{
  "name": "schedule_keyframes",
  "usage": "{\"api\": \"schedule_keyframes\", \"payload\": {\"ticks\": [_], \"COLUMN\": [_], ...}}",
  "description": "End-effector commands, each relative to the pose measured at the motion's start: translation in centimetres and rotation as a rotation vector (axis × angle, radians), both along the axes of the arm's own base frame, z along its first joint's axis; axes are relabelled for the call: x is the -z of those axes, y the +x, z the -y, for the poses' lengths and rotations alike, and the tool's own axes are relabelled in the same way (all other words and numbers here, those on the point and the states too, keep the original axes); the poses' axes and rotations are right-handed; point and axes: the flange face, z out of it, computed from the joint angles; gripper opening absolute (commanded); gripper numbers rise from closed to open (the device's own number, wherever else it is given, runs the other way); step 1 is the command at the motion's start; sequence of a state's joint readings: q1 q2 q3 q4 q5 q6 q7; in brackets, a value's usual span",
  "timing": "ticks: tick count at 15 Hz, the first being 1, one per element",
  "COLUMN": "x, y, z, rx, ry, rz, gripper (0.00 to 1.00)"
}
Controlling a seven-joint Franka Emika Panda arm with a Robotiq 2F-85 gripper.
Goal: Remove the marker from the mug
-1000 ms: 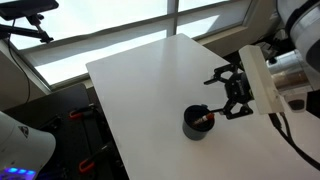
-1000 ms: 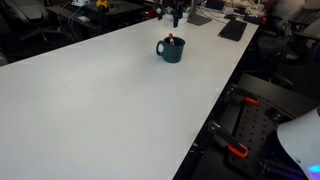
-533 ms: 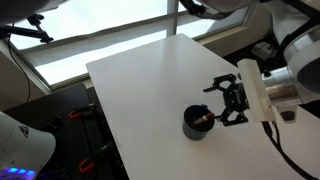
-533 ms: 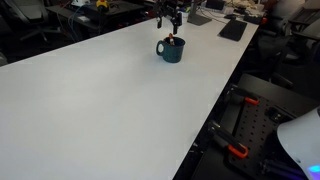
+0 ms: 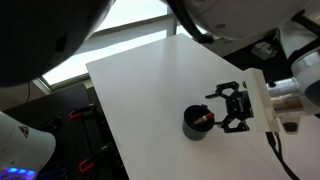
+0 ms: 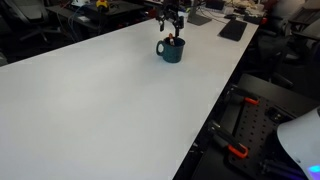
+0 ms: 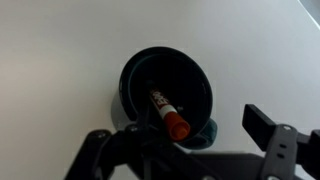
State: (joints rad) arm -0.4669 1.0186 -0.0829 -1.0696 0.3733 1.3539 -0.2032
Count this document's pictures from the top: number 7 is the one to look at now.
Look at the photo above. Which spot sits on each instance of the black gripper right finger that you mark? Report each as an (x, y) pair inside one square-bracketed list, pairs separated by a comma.
[(280, 146)]

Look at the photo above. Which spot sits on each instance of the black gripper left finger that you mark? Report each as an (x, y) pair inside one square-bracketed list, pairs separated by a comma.
[(113, 153)]

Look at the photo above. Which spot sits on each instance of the red white dry-erase marker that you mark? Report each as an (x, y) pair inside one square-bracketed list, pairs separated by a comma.
[(171, 118)]

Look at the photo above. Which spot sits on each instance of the dark green enamel mug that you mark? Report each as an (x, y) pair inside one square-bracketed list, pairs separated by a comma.
[(180, 73)]

